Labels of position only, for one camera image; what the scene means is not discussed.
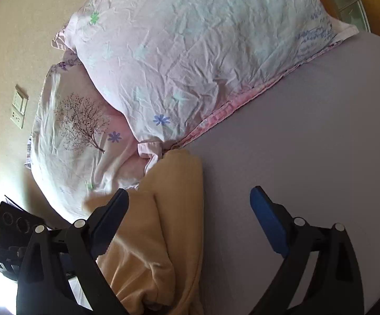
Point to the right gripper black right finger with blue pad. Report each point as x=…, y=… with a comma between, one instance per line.
x=336, y=283

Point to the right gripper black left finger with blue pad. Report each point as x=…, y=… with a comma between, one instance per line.
x=59, y=273

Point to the tan long-sleeve shirt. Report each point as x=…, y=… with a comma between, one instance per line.
x=153, y=264

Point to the left floral pink pillow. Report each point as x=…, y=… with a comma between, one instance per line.
x=81, y=148

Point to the floral pink pillow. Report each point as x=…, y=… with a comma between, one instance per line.
x=176, y=68
x=81, y=148

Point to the lavender bed sheet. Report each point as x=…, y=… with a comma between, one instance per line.
x=312, y=142

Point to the right floral pink pillow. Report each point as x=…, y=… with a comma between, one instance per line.
x=176, y=68

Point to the white wall switch socket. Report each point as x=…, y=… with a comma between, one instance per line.
x=18, y=107

